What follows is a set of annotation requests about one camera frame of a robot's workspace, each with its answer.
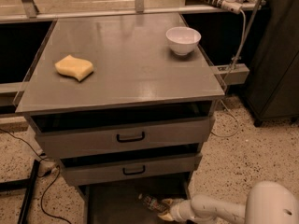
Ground yellow sponge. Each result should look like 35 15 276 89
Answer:
55 55 94 82

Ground black middle drawer handle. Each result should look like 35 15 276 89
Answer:
122 165 146 176

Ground open bottom drawer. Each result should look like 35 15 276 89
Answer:
78 172 192 224

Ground black floor cable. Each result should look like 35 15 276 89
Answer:
0 128 73 224

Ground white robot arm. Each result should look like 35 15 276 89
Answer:
158 181 299 224

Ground middle grey drawer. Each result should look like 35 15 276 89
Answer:
63 153 202 186

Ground top grey drawer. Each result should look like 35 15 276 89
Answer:
35 116 215 159

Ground white bowl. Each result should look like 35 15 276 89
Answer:
165 27 201 56

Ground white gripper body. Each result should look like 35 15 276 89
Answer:
169 200 194 222

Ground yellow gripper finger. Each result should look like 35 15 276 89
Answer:
157 212 174 222
162 198 183 207

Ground grey drawer cabinet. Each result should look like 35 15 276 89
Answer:
15 12 226 224

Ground black top drawer handle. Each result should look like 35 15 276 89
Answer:
116 132 146 143

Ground clear plastic water bottle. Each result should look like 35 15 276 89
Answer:
138 193 169 213

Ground grey drawer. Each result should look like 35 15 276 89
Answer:
35 116 215 159
63 153 202 186

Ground dark side cabinet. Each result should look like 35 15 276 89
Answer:
243 0 299 127

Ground grey metal rail bracket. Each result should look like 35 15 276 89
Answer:
213 63 249 86

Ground white power cable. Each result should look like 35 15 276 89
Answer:
210 9 248 139

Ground black metal floor frame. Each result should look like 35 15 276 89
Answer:
0 160 40 224

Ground black drawer handle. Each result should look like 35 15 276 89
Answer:
116 132 146 143
122 165 146 176

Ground white power strip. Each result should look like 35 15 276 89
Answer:
200 0 242 14

